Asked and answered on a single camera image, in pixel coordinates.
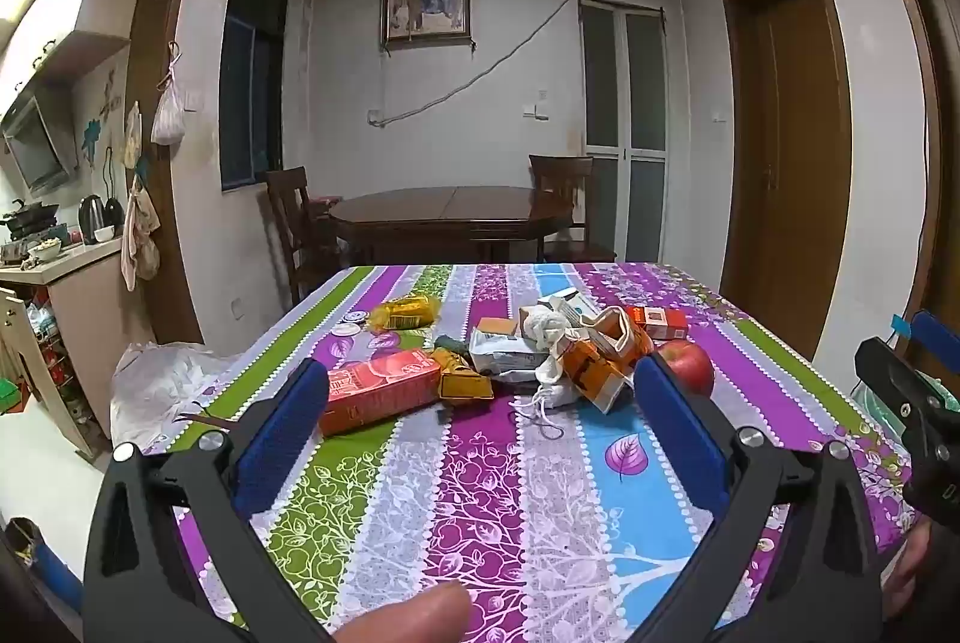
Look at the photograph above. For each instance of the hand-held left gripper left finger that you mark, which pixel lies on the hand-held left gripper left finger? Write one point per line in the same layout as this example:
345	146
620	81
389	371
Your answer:
289	418

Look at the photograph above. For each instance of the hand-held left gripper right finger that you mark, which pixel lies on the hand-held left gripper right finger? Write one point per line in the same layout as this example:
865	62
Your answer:
686	433

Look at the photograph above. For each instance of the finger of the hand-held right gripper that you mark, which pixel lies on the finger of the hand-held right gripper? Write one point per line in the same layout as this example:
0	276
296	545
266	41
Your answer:
892	380
937	339

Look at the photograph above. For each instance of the green lined trash bin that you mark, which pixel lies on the green lined trash bin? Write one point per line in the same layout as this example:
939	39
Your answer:
877	399

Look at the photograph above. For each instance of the red orange carton box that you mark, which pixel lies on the red orange carton box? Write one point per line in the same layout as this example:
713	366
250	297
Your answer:
375	392

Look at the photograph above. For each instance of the orange white torn carton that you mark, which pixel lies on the orange white torn carton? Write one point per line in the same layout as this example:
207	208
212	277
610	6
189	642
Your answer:
600	358

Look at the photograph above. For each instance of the white cloth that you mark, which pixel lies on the white cloth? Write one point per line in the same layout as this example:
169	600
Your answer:
546	322

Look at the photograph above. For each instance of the white foil packet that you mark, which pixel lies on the white foil packet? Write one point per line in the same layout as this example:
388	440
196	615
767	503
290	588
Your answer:
502	358

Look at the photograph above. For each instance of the person's right hand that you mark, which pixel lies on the person's right hand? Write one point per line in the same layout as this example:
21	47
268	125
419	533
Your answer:
907	575

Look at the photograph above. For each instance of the person's left hand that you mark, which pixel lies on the person's left hand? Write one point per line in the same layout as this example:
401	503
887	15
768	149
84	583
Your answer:
405	617

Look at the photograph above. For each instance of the blue tape strip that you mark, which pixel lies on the blue tape strip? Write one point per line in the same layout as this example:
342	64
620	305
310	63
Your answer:
900	324

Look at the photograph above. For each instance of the red apple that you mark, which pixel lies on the red apple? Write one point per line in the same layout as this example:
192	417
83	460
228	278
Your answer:
690	367

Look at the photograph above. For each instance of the white round lid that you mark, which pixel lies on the white round lid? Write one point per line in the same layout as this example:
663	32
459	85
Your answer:
347	329

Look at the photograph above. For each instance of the red cigarette box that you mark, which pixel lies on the red cigarette box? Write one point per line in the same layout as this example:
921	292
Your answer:
660	322

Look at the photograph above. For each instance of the dark round lid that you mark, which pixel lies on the dark round lid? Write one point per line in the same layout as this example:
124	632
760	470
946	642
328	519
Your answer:
354	317

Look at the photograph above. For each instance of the yellow snack packet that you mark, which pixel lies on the yellow snack packet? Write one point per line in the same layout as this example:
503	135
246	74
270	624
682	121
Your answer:
405	311

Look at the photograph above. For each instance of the white blue carton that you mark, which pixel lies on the white blue carton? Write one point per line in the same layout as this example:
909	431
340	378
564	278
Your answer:
574	305

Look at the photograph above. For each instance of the dark green wrapper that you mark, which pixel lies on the dark green wrapper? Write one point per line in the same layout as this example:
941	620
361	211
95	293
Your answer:
451	343

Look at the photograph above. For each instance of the dark wooden chair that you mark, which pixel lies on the dark wooden chair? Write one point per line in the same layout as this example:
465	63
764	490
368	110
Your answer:
292	223
562	186

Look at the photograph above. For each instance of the striped floral tablecloth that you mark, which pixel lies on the striped floral tablecloth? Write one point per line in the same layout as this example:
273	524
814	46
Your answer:
480	463

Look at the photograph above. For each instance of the small orange box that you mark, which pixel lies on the small orange box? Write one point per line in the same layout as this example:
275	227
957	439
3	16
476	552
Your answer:
496	326

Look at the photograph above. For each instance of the hanging kitchen cloths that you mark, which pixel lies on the hanging kitchen cloths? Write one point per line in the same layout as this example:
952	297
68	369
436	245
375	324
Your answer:
141	223

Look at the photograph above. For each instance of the kitchen counter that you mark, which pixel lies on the kitchen counter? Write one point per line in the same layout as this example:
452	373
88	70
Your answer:
67	313

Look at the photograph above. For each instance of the brown panelled wooden door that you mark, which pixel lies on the brown panelled wooden door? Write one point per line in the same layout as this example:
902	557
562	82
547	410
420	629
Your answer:
919	88

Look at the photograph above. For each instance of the dark wooden dining table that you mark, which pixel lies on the dark wooden dining table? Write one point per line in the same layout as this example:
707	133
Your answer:
450	212

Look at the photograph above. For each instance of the blue container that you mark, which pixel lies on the blue container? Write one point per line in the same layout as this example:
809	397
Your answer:
60	575

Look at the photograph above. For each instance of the electric kettle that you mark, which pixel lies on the electric kettle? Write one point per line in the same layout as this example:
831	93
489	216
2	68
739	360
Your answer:
91	219

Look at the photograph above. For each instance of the frosted glass double door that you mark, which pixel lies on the frosted glass double door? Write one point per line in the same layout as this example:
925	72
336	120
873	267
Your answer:
624	118

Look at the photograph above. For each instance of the hanging white plastic bag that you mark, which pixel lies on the hanging white plastic bag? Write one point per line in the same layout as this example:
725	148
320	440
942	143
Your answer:
169	118

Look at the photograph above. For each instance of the black wok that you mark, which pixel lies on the black wok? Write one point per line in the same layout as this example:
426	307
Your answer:
30	215

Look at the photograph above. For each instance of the dark window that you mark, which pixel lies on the dark window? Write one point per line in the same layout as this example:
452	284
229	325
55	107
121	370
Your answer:
251	81

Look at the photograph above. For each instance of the range hood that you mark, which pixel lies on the range hood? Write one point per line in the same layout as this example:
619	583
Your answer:
34	141

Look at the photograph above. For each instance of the light wooden frame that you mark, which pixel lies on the light wooden frame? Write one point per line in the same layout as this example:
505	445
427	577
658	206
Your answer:
22	343

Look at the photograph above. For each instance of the framed wall picture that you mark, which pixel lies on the framed wall picture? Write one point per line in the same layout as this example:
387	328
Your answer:
425	11

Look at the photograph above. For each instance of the kitchen wall cabinet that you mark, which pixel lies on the kitchen wall cabinet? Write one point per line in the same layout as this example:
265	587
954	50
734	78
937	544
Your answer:
52	13

